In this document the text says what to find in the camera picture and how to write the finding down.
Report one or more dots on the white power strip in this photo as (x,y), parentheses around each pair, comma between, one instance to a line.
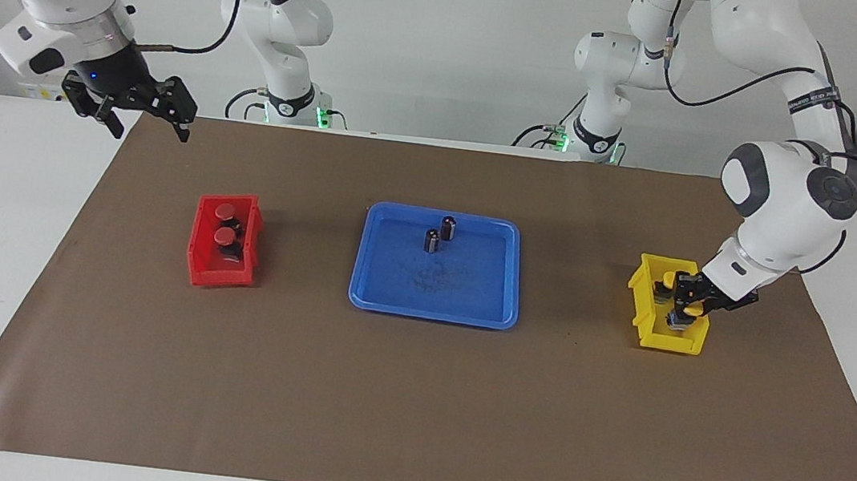
(34,91)

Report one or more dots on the red push button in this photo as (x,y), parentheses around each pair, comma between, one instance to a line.
(225,237)
(225,211)

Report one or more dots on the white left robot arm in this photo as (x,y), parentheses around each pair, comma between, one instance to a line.
(788,201)

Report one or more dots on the red plastic bin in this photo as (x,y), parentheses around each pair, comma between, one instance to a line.
(203,267)

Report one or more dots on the yellow push button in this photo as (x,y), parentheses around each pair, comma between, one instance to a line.
(666,280)
(679,323)

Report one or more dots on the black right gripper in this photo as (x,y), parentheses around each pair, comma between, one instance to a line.
(115,72)

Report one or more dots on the blue plastic tray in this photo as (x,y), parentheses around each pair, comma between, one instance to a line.
(390,298)

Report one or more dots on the brown table mat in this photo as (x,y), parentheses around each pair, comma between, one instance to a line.
(410,400)

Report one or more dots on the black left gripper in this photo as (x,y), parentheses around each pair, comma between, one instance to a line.
(712,299)

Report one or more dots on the black cylindrical capacitor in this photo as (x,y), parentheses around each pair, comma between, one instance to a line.
(432,241)
(448,228)

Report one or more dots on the yellow plastic bin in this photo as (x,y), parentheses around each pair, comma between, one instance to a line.
(655,337)

